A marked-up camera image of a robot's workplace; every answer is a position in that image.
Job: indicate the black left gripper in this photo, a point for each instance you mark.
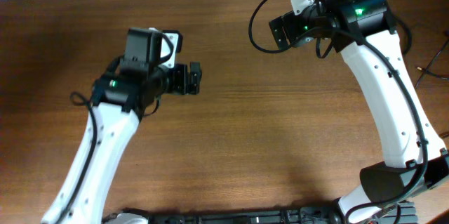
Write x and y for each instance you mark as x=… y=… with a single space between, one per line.
x=181 y=85

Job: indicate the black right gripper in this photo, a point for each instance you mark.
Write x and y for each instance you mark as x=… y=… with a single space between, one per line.
x=290 y=22

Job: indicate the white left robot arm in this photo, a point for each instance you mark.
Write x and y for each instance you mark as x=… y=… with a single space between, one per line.
x=120 y=96

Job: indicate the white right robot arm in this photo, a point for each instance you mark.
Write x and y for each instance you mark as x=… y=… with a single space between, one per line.
x=415 y=158

